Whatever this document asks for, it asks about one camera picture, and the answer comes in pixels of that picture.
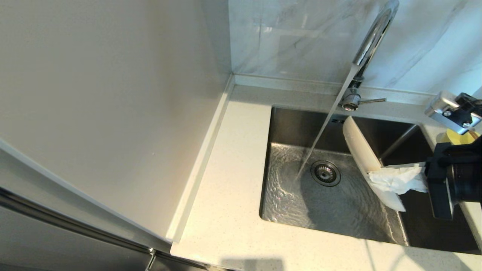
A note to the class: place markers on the grey appliance door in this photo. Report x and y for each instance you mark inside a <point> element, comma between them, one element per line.
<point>22,244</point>

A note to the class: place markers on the water stream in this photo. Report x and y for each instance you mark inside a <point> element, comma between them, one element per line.
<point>328,120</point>

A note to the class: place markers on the yellow plastic bowl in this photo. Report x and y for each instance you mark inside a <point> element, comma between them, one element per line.
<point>452,137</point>

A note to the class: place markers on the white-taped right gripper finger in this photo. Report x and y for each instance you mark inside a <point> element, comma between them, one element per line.
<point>395,184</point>
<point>410,168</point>

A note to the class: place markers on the white ceramic plate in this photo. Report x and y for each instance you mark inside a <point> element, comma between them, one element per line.
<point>361,146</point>

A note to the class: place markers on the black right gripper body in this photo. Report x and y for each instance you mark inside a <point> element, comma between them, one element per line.
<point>440,180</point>

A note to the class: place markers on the round metal drain strainer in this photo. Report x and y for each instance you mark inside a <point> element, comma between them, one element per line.
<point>325,173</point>

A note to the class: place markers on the chrome gooseneck faucet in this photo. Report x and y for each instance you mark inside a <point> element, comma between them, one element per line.
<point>376,34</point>

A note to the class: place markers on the stainless steel sink basin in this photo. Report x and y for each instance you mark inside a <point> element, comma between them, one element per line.
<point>339,214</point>

